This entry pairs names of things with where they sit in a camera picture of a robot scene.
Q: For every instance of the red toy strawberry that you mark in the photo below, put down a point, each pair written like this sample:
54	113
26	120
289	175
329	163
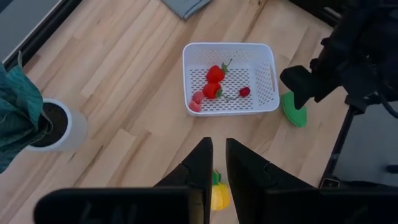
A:
214	74
211	90

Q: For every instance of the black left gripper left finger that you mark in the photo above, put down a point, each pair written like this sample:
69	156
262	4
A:
196	174

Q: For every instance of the white round plant pot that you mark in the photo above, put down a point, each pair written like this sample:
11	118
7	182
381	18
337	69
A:
74	130

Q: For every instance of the grey folded cloth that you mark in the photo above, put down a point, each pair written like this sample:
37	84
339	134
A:
186	6

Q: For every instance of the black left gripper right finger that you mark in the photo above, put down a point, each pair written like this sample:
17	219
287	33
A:
245	180

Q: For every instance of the small red toy cherry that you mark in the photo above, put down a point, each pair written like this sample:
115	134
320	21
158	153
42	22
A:
245	92

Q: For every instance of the green snake plant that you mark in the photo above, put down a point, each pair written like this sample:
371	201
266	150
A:
18	115

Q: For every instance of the yellow toy pineapple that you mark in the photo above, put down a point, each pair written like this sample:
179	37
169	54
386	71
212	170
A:
220	196

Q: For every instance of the black table edge rail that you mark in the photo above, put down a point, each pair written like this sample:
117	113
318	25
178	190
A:
40	37

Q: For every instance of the pink toy fruit piece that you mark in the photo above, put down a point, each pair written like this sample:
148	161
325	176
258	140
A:
198	97
194	106

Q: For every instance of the green toy corn cob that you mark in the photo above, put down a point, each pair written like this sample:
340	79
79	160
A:
293	112

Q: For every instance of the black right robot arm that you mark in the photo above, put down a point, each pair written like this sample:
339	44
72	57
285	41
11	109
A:
373	14

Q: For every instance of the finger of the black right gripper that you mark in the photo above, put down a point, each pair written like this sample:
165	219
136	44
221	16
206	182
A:
306	84

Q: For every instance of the white perforated plastic basket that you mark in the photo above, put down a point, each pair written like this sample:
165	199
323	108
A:
233	53

